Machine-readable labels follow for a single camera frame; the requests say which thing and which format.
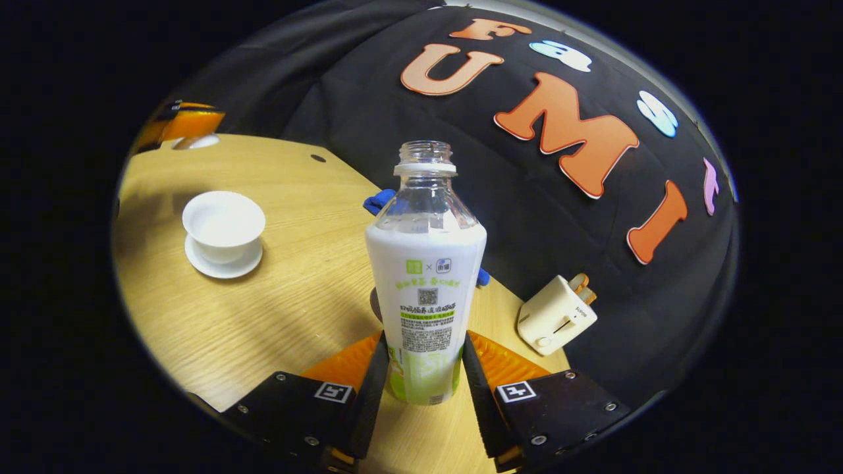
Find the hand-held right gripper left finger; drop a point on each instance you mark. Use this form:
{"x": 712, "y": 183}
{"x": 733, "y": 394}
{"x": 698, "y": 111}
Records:
{"x": 372, "y": 401}

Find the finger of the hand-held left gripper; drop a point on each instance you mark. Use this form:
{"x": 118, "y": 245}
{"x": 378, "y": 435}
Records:
{"x": 188, "y": 105}
{"x": 191, "y": 125}

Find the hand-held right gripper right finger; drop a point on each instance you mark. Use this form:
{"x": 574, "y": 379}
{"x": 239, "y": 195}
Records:
{"x": 479, "y": 401}

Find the white porcelain teacup lid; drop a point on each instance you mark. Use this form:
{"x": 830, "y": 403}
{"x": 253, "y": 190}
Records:
{"x": 196, "y": 142}

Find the dark brown round coaster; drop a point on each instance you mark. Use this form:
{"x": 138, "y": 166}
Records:
{"x": 376, "y": 306}

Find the white porcelain teacup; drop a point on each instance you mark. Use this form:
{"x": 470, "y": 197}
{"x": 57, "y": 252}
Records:
{"x": 224, "y": 224}

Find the white green label water bottle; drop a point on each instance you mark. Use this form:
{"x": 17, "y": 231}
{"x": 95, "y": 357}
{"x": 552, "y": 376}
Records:
{"x": 427, "y": 296}

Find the cream white toaster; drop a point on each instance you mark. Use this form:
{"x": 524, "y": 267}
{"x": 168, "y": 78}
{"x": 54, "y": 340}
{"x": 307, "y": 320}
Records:
{"x": 553, "y": 316}

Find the white porcelain saucer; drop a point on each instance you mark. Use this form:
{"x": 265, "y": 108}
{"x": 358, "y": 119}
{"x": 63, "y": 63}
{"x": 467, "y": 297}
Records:
{"x": 220, "y": 268}

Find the brown toast slice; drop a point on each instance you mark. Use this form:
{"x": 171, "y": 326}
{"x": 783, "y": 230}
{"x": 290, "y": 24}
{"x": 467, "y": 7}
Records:
{"x": 579, "y": 282}
{"x": 588, "y": 295}

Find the blue cloth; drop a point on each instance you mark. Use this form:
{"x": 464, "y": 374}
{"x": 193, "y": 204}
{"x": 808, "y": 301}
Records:
{"x": 380, "y": 201}

